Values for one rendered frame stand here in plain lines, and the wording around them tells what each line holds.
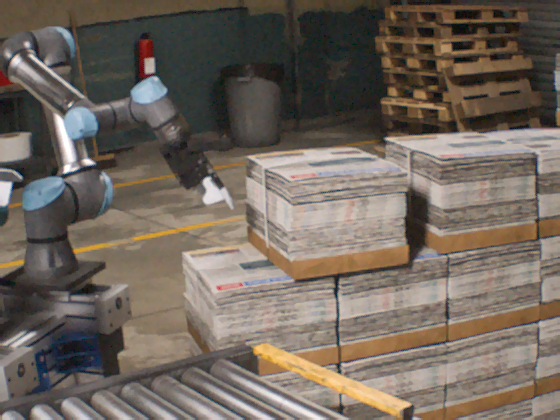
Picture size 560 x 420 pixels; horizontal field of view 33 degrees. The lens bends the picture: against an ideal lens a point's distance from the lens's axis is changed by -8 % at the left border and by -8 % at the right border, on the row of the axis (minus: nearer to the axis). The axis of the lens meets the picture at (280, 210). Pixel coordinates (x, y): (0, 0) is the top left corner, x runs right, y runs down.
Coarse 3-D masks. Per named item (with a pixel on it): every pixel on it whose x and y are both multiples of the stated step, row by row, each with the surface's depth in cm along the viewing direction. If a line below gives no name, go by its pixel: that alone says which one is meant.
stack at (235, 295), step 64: (192, 256) 255; (256, 256) 252; (448, 256) 244; (512, 256) 249; (192, 320) 256; (256, 320) 230; (320, 320) 235; (384, 320) 240; (448, 320) 247; (320, 384) 239; (384, 384) 243; (448, 384) 250; (512, 384) 257
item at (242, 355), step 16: (208, 352) 195; (224, 352) 195; (240, 352) 194; (160, 368) 187; (176, 368) 187; (208, 368) 190; (256, 368) 196; (80, 384) 179; (96, 384) 179; (112, 384) 179; (144, 384) 182; (16, 400) 170; (32, 400) 171; (48, 400) 171; (0, 416) 165
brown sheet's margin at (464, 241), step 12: (408, 228) 261; (420, 228) 253; (504, 228) 245; (516, 228) 246; (528, 228) 247; (420, 240) 254; (432, 240) 246; (444, 240) 241; (456, 240) 242; (468, 240) 243; (480, 240) 244; (492, 240) 245; (504, 240) 246; (516, 240) 247; (444, 252) 242
